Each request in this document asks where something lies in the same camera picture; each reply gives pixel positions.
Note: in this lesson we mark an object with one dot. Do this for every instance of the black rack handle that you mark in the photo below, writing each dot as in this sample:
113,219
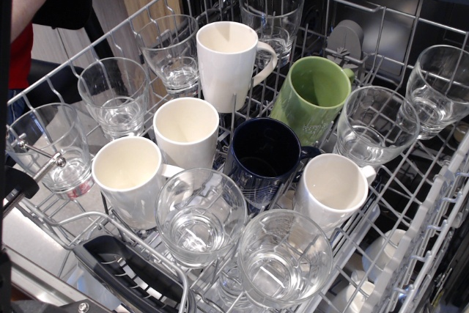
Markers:
139,284

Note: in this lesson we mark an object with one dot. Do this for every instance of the clear glass front right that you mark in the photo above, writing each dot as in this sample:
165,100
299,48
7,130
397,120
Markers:
283,258

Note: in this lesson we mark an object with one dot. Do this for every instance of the clear glass back centre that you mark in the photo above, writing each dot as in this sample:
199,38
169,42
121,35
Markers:
275,21

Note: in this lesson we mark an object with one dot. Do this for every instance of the clear glass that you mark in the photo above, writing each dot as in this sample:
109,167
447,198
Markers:
115,91
438,88
200,214
168,45
375,126
275,21
53,127
283,258

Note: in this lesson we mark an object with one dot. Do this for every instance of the clear glass front centre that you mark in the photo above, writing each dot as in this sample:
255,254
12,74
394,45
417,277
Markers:
200,214

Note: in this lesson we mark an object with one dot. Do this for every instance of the clear glass far right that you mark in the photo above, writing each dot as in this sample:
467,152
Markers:
438,88

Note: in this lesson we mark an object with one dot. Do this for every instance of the white mug front right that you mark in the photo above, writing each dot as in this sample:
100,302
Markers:
331,189

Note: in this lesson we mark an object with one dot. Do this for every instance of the grey wire dishwasher rack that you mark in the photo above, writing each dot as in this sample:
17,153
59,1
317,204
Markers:
423,191

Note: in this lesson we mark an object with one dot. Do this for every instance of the tall white mug with handle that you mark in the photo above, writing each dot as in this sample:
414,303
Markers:
231,60

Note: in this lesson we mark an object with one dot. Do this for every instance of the white handleless ceramic cup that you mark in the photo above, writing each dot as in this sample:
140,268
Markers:
186,130

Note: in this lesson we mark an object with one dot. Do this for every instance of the clear glass right middle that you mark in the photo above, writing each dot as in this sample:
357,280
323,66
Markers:
375,126

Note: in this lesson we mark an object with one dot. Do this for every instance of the clear glass middle left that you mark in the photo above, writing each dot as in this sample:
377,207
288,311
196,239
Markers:
115,91

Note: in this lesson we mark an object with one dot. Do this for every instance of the green ceramic mug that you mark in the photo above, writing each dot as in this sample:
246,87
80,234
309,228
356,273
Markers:
311,97

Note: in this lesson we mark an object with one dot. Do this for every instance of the clear glass back left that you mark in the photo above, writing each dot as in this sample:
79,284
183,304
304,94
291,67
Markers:
168,45

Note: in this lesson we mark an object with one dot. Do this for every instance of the clear glass far left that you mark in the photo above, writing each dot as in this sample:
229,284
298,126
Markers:
53,127

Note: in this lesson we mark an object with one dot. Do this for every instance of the white mug front left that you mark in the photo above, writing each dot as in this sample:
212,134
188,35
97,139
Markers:
130,172

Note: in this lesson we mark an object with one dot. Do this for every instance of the dark blue ceramic mug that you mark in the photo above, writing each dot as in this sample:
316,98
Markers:
263,155

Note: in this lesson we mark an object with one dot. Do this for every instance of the white dishes lower rack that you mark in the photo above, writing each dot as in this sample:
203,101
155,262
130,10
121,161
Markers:
365,273

